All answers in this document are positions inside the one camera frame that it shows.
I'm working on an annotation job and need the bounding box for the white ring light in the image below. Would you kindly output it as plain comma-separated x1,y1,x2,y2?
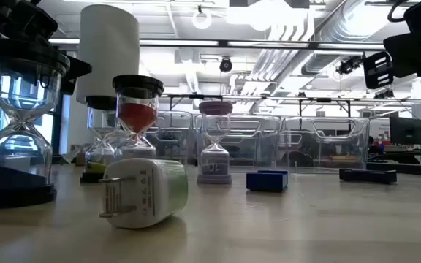
191,5,213,31

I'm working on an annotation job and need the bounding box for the person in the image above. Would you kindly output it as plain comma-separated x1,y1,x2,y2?
366,135,385,157

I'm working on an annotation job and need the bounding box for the black-capped hourglass black sand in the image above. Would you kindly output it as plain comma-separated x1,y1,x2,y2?
0,38,71,210

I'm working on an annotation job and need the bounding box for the clear plastic bin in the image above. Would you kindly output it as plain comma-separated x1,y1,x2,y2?
194,115,284,173
280,116,371,175
145,110,197,166

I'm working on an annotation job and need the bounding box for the dark desk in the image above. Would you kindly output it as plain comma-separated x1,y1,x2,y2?
365,151,421,178

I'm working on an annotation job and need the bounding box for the black-capped hourglass red sand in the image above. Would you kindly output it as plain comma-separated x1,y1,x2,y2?
112,74,165,162

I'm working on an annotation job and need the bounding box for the black dome ceiling camera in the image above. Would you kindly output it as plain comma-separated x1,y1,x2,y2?
219,57,233,74

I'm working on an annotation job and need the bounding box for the black ceiling camera cluster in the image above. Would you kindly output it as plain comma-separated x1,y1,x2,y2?
335,54,365,76

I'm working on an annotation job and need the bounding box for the black-capped hourglass yellow sand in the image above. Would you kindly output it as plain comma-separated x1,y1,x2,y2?
80,95,124,184

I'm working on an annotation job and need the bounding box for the white green USB charger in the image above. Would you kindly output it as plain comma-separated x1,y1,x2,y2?
98,157,189,229

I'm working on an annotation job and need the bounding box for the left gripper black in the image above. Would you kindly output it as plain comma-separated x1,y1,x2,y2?
0,0,93,96

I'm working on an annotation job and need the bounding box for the white cylindrical lamp shade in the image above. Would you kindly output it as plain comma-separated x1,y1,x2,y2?
75,4,141,107

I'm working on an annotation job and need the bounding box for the blue rectangular box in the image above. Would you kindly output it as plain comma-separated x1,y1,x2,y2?
246,169,289,193

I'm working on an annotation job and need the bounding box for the white lamp cable bundle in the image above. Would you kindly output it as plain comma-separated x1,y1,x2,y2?
61,145,87,164

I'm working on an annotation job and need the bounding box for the lavender hourglass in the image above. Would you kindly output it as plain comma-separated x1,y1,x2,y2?
197,100,234,185

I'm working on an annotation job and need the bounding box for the dark purple rectangular box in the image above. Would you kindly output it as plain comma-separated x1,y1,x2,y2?
338,168,398,185

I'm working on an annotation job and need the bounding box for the black horizontal frame bar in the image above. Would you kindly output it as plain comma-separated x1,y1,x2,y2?
48,37,387,51

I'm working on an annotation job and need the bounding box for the black computer monitor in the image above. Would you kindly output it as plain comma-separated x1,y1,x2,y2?
389,116,421,146

